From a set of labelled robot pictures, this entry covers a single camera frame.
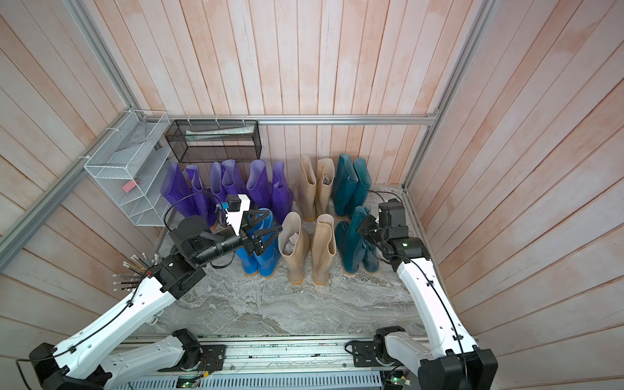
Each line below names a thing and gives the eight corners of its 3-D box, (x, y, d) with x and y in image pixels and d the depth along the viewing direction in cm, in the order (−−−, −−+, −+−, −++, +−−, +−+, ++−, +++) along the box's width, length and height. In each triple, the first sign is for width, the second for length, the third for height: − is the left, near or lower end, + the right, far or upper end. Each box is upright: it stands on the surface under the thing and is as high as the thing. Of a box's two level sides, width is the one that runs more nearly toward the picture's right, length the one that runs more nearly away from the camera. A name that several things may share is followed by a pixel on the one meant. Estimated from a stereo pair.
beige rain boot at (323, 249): (312, 289, 90) (314, 254, 69) (312, 253, 99) (313, 214, 78) (329, 289, 90) (336, 254, 69) (327, 253, 99) (333, 214, 78)
